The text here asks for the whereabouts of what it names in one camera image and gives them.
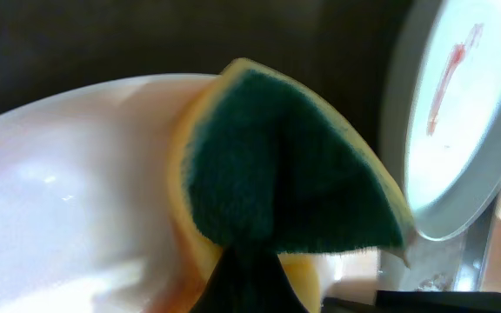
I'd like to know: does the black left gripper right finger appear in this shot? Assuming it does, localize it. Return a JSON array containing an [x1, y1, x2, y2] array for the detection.
[[250, 252, 308, 313]]

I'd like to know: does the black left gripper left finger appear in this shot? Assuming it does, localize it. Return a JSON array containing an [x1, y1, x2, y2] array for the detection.
[[190, 246, 251, 313]]

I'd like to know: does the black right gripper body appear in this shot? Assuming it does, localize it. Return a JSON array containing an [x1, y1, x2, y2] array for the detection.
[[322, 290, 501, 313]]

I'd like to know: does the green and yellow sponge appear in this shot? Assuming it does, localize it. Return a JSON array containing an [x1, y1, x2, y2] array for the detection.
[[166, 58, 415, 312]]

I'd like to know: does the white plate with pinkish tint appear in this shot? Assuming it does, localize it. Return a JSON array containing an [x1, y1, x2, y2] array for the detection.
[[0, 74, 212, 312]]

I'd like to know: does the brown serving tray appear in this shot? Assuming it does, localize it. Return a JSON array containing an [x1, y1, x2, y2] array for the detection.
[[0, 0, 501, 313]]

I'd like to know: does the pale green plate back right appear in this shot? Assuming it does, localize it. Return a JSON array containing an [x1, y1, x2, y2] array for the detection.
[[379, 0, 501, 241]]

